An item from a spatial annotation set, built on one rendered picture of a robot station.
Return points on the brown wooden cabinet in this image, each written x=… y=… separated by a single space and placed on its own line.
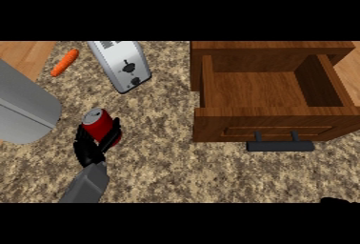
x=263 y=54

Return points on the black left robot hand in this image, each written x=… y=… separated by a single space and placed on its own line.
x=87 y=152

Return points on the orange carrot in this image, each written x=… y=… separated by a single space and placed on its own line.
x=65 y=63

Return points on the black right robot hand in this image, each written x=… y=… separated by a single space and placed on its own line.
x=338 y=200

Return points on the red can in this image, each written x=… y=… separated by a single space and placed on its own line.
x=99 y=125

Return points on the brown wooden drawer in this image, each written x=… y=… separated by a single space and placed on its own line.
x=275 y=105

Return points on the silver toaster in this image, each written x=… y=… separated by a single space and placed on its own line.
x=123 y=65

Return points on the large grey appliance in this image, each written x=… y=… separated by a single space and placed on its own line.
x=24 y=105

